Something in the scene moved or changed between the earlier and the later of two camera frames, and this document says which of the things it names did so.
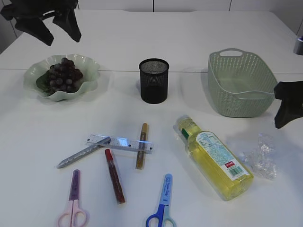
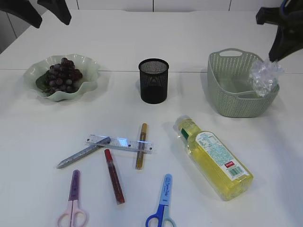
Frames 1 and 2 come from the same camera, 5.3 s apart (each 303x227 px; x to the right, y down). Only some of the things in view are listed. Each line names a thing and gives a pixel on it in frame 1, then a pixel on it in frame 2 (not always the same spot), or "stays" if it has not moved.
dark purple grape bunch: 64,77 stays
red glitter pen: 115,178 stays
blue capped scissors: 163,214 stays
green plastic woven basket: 241,83 stays
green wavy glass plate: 89,68 stays
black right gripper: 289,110 → 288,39
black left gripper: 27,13 → 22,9
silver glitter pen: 103,142 stays
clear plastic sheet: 262,160 → 264,75
